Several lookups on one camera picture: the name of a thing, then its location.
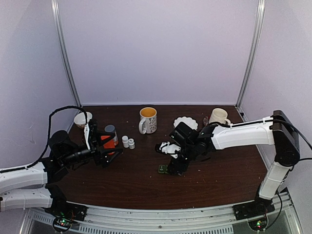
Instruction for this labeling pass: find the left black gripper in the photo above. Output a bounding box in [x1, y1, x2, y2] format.
[61, 130, 122, 168]

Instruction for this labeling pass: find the green weekly pill organizer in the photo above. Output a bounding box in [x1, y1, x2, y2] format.
[158, 165, 168, 174]

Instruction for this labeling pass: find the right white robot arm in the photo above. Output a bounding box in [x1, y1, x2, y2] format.
[157, 110, 300, 215]

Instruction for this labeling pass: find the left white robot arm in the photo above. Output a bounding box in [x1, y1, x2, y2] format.
[0, 130, 123, 216]

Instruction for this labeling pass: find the orange pill bottle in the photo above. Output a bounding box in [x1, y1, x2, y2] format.
[101, 136, 116, 149]

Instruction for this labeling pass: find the shorter small white bottle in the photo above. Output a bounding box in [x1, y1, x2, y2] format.
[128, 138, 135, 149]

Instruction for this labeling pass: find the small white bowl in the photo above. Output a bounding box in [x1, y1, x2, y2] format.
[74, 112, 93, 129]

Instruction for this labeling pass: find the white mug yellow inside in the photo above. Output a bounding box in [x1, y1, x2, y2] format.
[138, 107, 157, 135]

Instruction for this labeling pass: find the white scalloped dish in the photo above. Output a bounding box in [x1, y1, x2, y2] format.
[173, 116, 198, 130]

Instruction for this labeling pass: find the cream ribbed mug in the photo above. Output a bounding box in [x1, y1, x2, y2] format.
[209, 108, 231, 125]

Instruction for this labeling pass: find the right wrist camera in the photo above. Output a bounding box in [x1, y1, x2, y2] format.
[155, 141, 181, 158]

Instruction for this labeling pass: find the aluminium front rail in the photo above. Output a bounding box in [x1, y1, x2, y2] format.
[18, 191, 303, 234]

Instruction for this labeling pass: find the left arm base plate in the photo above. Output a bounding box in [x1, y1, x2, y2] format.
[44, 203, 87, 221]

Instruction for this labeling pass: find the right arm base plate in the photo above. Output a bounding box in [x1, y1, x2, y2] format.
[233, 202, 275, 220]

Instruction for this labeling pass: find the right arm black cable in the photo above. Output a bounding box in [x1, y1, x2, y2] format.
[219, 117, 312, 217]

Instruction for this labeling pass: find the right aluminium frame post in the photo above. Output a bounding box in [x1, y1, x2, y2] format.
[236, 0, 266, 109]

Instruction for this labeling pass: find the aluminium frame post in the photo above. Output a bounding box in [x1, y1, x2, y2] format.
[236, 0, 266, 109]
[51, 0, 82, 107]

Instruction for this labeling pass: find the left aluminium frame post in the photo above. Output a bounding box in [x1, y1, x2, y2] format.
[51, 0, 82, 107]

